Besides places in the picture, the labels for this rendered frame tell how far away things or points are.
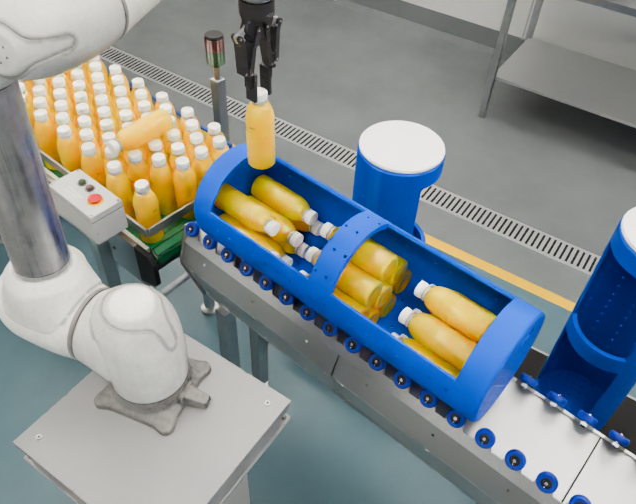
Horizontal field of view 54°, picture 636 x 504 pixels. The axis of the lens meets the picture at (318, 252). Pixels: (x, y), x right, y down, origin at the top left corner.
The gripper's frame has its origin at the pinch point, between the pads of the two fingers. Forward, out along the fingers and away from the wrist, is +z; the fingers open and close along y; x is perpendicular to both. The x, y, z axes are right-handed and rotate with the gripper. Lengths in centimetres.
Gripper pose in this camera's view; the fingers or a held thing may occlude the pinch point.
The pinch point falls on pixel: (258, 83)
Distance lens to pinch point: 148.4
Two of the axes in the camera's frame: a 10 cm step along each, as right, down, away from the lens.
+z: -0.4, 6.9, 7.2
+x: -7.5, -5.0, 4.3
